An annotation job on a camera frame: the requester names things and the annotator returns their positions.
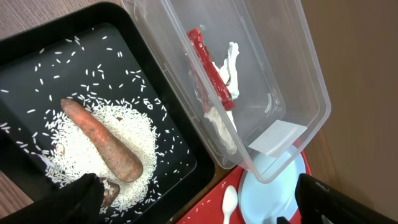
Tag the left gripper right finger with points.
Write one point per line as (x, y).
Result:
(319, 203)

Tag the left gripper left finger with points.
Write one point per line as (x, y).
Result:
(75, 203)

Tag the brown food scrap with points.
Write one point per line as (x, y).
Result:
(111, 191)

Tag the cooked white rice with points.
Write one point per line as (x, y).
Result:
(81, 149)

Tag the large light blue plate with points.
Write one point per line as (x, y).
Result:
(264, 203)

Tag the orange carrot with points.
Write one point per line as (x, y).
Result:
(119, 159)

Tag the red snack wrapper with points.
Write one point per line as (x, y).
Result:
(220, 87)

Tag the black waste tray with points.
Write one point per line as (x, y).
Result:
(26, 172)

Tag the white plastic spoon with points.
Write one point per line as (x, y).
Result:
(230, 202)

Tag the red serving tray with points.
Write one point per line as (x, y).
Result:
(209, 209)

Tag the clear plastic bin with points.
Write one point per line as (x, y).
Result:
(267, 49)

